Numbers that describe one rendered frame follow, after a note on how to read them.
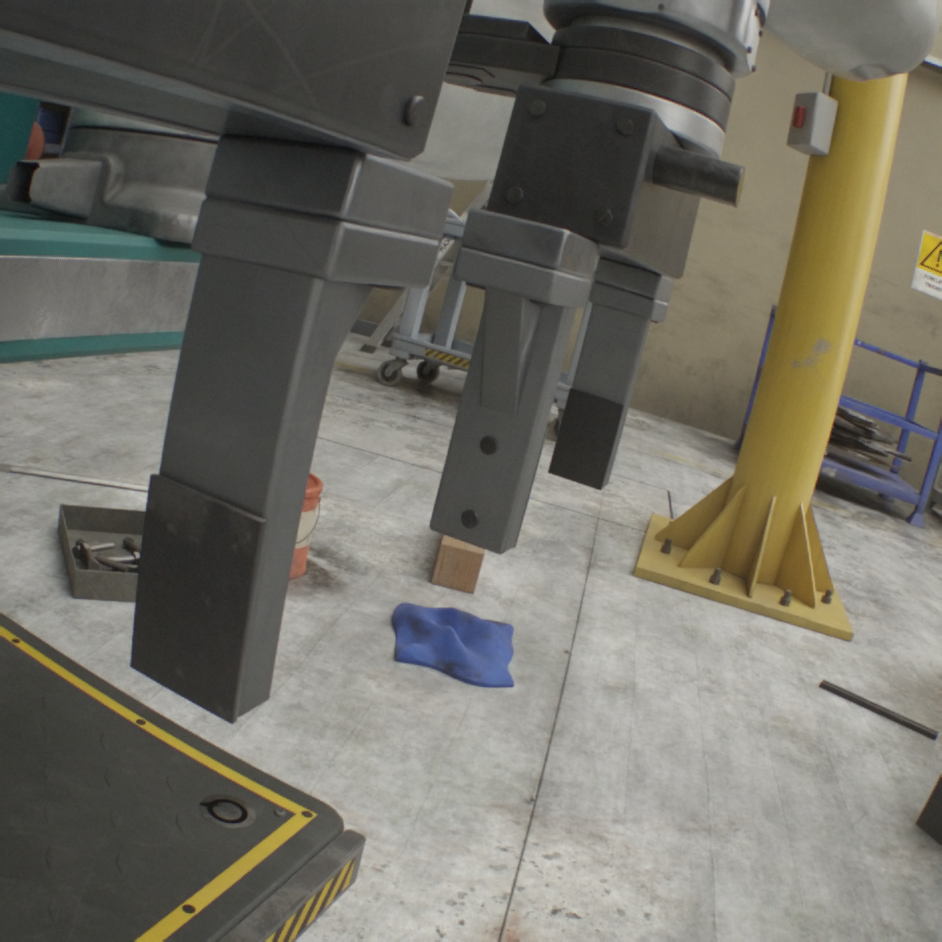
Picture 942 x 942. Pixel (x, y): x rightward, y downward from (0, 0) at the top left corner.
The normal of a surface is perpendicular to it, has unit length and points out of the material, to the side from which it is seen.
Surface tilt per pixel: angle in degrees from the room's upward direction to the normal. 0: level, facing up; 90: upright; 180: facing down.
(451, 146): 140
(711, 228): 90
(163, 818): 0
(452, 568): 90
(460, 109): 118
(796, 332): 90
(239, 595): 90
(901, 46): 129
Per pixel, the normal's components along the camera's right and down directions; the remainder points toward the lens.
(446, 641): -0.50, -0.55
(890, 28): 0.37, 0.88
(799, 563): -0.84, -0.07
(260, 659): 0.90, 0.31
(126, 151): -0.07, 0.14
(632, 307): -0.36, 0.15
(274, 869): 0.24, -0.94
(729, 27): 0.48, 0.33
